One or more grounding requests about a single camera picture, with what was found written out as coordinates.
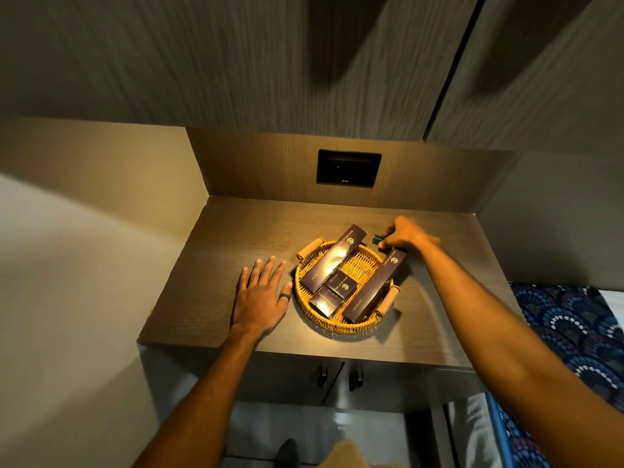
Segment narrow wooden upper cabinet door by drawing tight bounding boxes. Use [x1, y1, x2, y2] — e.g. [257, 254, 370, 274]
[425, 0, 624, 157]

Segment person's beige garment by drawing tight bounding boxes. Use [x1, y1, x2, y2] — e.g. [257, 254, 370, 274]
[317, 439, 393, 468]

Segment blue patterned bedspread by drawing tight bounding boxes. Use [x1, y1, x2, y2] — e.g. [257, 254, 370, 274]
[487, 281, 624, 468]

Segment woven basket with wooden handles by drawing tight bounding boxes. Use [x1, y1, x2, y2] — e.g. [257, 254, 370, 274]
[294, 235, 401, 336]

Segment wide wooden upper cabinet door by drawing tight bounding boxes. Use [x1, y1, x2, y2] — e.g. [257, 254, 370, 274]
[0, 0, 487, 142]

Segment person's left forearm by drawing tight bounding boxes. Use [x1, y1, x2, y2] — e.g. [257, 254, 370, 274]
[132, 327, 260, 468]

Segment person's dark shoe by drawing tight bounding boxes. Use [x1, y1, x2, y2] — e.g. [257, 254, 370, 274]
[273, 438, 301, 468]

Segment grey lower cabinet door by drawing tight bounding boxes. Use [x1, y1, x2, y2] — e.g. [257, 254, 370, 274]
[140, 343, 344, 410]
[323, 359, 484, 416]

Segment light grey bed sheet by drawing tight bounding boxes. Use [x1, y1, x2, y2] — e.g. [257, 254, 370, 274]
[445, 392, 504, 468]

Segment person's right forearm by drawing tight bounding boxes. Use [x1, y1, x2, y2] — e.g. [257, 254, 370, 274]
[414, 241, 624, 468]

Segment person's right hand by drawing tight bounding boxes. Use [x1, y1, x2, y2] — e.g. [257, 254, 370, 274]
[378, 215, 442, 254]

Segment small dark box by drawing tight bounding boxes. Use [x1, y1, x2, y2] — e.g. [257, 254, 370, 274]
[325, 271, 358, 301]
[308, 286, 345, 319]

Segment long dark box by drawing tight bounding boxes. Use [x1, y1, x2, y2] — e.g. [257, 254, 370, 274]
[299, 223, 368, 295]
[342, 248, 409, 324]

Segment white pillow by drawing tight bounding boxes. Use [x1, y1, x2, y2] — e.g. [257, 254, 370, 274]
[599, 289, 624, 333]

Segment person's left hand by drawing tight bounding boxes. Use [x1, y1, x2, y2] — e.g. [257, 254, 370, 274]
[229, 256, 293, 338]

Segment black wall socket panel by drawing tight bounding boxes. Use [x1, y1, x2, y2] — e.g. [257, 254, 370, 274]
[316, 149, 383, 189]

